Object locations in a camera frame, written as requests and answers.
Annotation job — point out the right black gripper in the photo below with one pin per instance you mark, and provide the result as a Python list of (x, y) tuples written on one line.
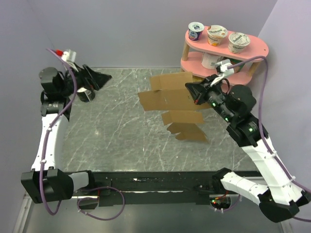
[(195, 88)]

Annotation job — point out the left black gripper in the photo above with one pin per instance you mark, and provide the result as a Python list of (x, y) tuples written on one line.
[(91, 78)]

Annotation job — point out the brown cardboard box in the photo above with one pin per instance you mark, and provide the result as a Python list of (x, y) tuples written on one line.
[(181, 115)]

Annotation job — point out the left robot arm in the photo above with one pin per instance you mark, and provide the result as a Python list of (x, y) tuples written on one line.
[(46, 179)]

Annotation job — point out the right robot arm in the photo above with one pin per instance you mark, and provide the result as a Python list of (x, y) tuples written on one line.
[(280, 198)]

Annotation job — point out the black white yogurt cup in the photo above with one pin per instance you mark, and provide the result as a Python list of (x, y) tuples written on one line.
[(85, 95)]

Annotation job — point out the white cup middle shelf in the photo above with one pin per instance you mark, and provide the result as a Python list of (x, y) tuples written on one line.
[(209, 60)]

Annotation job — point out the green package middle shelf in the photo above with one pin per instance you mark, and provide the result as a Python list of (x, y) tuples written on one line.
[(238, 68)]

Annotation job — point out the orange Chobani yogurt cup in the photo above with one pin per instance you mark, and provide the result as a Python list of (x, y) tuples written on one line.
[(216, 33)]

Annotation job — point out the blue white yogurt cup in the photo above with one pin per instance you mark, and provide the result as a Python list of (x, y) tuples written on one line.
[(195, 30)]

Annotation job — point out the white Chobani yogurt cup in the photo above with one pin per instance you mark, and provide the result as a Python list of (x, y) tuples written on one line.
[(238, 42)]

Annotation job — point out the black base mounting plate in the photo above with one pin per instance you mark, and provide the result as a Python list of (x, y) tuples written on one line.
[(156, 187)]

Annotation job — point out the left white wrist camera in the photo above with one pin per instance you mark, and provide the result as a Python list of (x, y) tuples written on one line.
[(68, 56)]

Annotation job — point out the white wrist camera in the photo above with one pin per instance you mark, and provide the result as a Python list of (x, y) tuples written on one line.
[(68, 56), (224, 69)]

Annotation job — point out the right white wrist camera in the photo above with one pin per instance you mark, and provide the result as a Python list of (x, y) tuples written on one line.
[(224, 69)]

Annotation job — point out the aluminium frame rail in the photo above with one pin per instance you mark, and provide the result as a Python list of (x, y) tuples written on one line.
[(23, 214)]

